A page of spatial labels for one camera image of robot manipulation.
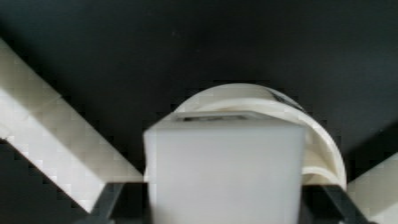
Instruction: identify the white U-shaped obstacle wall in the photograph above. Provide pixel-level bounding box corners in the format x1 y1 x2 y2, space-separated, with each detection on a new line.
0 40 398 224

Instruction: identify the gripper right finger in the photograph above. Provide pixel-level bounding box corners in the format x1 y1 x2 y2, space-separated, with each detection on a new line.
300 185 376 224

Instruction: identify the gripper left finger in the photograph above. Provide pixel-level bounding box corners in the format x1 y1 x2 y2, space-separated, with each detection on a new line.
72 183 149 224

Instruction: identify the white stool leg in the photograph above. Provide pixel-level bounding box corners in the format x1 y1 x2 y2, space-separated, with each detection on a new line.
143 112 307 224

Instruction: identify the white round stool seat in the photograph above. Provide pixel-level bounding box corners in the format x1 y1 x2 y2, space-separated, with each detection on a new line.
175 83 346 188

